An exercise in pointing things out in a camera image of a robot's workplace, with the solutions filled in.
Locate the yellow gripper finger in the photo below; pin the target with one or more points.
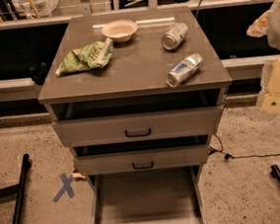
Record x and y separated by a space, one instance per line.
268 100
259 27

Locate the grey drawer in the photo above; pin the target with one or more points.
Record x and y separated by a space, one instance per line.
137 126
142 155
167 196

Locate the green chip bag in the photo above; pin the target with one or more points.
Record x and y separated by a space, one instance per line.
92 56

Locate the silver blue redbull can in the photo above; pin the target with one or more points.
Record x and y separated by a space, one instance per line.
184 69

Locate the grey drawer cabinet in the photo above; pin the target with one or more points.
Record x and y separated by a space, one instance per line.
135 79

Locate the silver green soda can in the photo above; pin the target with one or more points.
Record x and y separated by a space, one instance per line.
174 36

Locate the bottom grey drawer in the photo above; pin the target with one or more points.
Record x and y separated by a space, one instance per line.
167 196

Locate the middle grey drawer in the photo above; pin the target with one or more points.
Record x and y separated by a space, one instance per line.
142 155

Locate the blue tape cross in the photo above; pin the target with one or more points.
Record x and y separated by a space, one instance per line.
66 187

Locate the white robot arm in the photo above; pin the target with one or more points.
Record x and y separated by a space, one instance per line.
268 24

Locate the black clamp object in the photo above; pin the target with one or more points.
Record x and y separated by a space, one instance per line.
38 74

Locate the black stand leg left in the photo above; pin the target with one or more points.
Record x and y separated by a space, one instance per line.
18 190

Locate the top grey drawer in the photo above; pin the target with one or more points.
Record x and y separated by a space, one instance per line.
137 126

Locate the white paper bowl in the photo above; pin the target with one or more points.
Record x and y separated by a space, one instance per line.
120 31

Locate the white plastic bag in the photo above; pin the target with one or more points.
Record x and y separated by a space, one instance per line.
35 8

